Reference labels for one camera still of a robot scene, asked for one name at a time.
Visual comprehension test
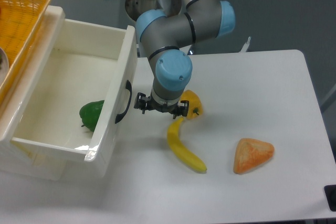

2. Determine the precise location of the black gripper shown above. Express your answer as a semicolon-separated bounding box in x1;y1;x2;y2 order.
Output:
134;92;189;119

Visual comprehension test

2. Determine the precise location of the white top drawer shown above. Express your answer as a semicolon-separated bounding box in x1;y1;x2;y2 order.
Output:
11;19;137;180

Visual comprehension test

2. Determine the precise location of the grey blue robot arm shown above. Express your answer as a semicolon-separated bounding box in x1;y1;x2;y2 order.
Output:
134;0;236;117

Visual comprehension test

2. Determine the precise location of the white drawer cabinet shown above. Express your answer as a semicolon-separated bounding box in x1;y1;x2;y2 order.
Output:
0;5;69;182

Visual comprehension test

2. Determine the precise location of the yellow bell pepper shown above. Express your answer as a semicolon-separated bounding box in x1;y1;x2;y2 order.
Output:
181;90;203;120

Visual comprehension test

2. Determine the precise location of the yellow banana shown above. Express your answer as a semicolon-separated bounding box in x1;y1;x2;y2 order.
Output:
166;118;207;173

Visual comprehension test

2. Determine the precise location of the green bell pepper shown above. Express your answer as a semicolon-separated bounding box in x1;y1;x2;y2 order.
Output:
79;100;104;132

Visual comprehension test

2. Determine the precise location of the orange triangular bread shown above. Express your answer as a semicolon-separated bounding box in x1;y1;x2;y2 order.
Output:
233;138;275;174

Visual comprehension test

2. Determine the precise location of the plate in basket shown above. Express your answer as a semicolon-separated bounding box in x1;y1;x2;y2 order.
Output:
0;48;9;86

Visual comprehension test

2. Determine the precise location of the yellow woven basket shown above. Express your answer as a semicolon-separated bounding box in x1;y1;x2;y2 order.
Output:
1;0;51;102

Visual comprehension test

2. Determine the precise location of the black object at table edge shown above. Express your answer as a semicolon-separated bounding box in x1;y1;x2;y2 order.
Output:
324;185;336;212

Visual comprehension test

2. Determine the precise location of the black top drawer handle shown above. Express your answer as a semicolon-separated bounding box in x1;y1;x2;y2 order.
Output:
114;80;132;124

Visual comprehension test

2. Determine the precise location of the white metal table bracket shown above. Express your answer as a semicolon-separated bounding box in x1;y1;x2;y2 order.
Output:
239;36;251;52

